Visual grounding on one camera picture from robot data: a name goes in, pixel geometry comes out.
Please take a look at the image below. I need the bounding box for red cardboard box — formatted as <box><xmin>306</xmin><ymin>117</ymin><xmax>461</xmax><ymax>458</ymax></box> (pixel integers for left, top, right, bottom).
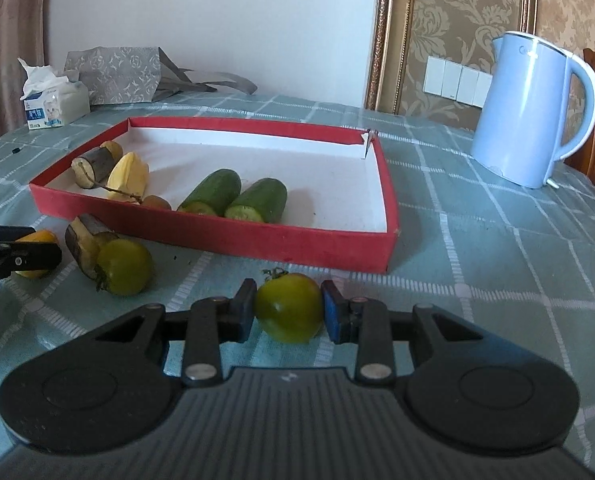
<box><xmin>30</xmin><ymin>116</ymin><xmax>399</xmax><ymax>275</ymax></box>

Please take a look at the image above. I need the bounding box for light blue electric kettle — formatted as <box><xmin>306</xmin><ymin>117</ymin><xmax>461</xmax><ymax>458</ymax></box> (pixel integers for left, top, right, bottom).
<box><xmin>471</xmin><ymin>31</ymin><xmax>595</xmax><ymax>190</ymax></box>

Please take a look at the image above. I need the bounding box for white tissue pack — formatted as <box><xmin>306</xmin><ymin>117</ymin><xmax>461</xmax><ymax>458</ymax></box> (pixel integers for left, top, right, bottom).
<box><xmin>18</xmin><ymin>57</ymin><xmax>91</xmax><ymax>131</ymax></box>

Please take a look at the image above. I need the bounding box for yellow starfruit piece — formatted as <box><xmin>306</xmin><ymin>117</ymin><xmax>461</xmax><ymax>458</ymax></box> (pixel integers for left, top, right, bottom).
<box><xmin>106</xmin><ymin>151</ymin><xmax>150</xmax><ymax>204</ymax></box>

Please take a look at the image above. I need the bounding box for brown patterned curtain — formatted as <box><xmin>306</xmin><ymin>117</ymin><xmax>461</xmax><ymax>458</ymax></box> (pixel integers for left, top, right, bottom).
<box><xmin>0</xmin><ymin>0</ymin><xmax>53</xmax><ymax>153</ymax></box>

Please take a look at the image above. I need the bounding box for small brown longan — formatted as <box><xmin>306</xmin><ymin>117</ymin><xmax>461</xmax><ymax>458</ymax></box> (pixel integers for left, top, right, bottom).
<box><xmin>102</xmin><ymin>186</ymin><xmax>173</xmax><ymax>212</ymax></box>

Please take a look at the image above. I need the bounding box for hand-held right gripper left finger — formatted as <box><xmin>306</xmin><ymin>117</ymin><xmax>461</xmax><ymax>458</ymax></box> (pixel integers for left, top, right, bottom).
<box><xmin>94</xmin><ymin>279</ymin><xmax>259</xmax><ymax>386</ymax></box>

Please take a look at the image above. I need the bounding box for green tomato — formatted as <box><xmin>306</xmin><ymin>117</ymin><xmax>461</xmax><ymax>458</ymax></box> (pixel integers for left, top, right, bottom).
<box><xmin>254</xmin><ymin>268</ymin><xmax>324</xmax><ymax>345</ymax></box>
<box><xmin>94</xmin><ymin>239</ymin><xmax>154</xmax><ymax>297</ymax></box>

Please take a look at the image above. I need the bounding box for white wall switch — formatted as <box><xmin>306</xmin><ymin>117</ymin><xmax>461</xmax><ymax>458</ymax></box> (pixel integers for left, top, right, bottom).
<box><xmin>424</xmin><ymin>55</ymin><xmax>493</xmax><ymax>108</ymax></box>

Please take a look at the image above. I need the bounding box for large yellow-orange fruit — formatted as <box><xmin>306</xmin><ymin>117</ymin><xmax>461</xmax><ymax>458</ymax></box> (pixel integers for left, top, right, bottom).
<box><xmin>14</xmin><ymin>230</ymin><xmax>60</xmax><ymax>280</ymax></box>

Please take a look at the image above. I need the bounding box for green cucumber piece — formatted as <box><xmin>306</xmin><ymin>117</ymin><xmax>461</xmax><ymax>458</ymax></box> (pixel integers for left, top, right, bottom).
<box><xmin>224</xmin><ymin>177</ymin><xmax>288</xmax><ymax>224</ymax></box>
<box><xmin>177</xmin><ymin>168</ymin><xmax>242</xmax><ymax>217</ymax></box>

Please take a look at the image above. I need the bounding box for gold wall panel frame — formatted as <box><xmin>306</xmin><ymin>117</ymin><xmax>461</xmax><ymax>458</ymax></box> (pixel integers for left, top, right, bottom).
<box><xmin>364</xmin><ymin>0</ymin><xmax>538</xmax><ymax>111</ymax></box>

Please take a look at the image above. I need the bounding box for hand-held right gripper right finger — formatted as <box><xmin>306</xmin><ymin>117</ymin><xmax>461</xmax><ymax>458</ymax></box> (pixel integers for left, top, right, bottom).
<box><xmin>320</xmin><ymin>280</ymin><xmax>484</xmax><ymax>386</ymax></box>

